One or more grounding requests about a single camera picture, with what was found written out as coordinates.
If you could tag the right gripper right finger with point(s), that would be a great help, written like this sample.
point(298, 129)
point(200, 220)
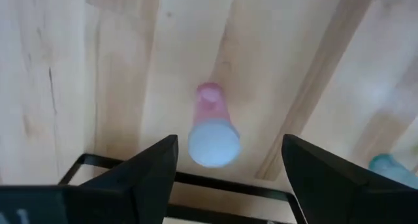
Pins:
point(326, 191)

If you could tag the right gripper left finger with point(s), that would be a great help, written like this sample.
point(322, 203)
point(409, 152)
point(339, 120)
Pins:
point(137, 191)

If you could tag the small teal pill bottle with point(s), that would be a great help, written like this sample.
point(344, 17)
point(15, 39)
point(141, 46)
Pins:
point(388, 166)

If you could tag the small pink pill bottle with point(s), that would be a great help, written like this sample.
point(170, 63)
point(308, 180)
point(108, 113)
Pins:
point(212, 142)

